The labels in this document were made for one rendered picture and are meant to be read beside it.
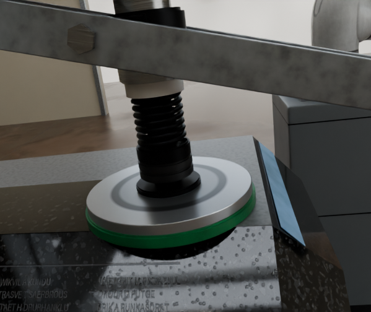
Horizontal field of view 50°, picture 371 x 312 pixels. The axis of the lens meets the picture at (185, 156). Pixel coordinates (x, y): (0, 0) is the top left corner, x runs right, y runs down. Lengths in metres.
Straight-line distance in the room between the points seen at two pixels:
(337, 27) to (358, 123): 0.32
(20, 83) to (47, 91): 0.38
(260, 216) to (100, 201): 0.20
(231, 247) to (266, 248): 0.04
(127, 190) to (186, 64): 0.19
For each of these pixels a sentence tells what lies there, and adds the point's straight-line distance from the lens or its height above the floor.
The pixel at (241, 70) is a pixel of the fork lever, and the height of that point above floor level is 1.04.
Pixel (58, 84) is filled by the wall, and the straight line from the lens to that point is 5.85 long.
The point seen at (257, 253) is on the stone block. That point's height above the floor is 0.85.
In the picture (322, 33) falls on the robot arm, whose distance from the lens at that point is 1.45.
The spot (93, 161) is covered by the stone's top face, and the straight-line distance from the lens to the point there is 0.76.
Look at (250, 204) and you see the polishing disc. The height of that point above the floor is 0.88.
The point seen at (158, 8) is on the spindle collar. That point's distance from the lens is 0.45.
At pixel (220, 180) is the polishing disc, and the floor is 0.90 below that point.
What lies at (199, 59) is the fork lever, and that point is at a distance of 0.41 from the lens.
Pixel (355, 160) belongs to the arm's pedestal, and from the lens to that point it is 1.42.
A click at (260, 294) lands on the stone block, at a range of 0.44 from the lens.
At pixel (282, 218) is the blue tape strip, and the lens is 0.50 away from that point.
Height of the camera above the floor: 1.09
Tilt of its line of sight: 19 degrees down
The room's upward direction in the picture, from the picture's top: 7 degrees counter-clockwise
